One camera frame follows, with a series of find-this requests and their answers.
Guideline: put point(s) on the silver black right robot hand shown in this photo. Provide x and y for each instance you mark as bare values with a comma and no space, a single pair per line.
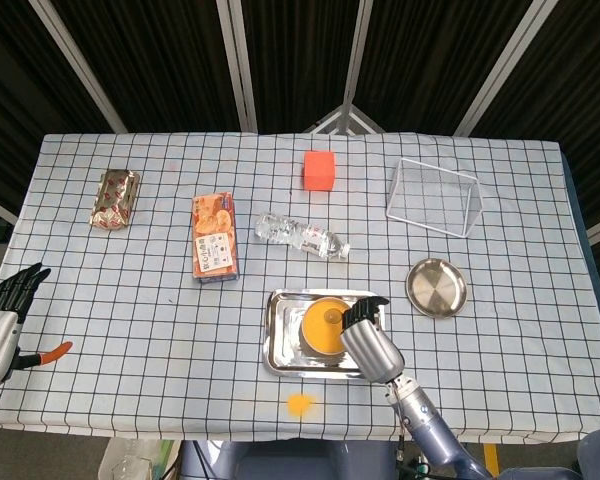
372,350

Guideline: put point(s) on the metal spoon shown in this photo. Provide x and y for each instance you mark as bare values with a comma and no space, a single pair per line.
332,316

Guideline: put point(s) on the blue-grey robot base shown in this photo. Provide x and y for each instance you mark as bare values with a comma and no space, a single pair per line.
290,462

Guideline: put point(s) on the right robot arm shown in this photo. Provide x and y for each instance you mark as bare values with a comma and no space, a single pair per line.
430,425

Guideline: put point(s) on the orange bowl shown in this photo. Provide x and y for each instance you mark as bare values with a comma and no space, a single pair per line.
315,335

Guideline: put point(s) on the rectangular steel tray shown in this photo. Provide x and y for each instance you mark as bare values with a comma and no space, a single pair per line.
285,345

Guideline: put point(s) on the orange powder pile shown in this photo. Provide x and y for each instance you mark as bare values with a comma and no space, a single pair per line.
300,404

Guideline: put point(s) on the round steel plate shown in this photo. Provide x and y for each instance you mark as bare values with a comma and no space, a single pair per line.
436,287

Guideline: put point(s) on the white black checked tablecloth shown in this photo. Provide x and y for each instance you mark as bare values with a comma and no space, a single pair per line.
130,325

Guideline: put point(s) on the clear plastic water bottle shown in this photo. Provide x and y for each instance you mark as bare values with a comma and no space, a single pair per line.
300,235

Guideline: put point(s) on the clear plastic container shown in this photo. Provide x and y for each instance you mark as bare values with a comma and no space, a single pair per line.
432,197

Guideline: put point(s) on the clear plastic bag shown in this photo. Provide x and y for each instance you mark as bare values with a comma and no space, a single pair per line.
125,462

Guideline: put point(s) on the gold foil snack packet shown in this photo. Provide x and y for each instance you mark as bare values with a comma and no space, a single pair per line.
114,200

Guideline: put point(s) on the orange cube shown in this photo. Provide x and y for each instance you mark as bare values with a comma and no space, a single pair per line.
319,170

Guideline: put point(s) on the orange blue biscuit box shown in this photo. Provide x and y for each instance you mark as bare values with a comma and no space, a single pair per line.
215,235

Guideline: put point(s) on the black white-framed folding screen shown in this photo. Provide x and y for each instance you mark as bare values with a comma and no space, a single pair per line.
170,60

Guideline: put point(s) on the white triangular frame foot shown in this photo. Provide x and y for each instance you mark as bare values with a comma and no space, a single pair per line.
330,120

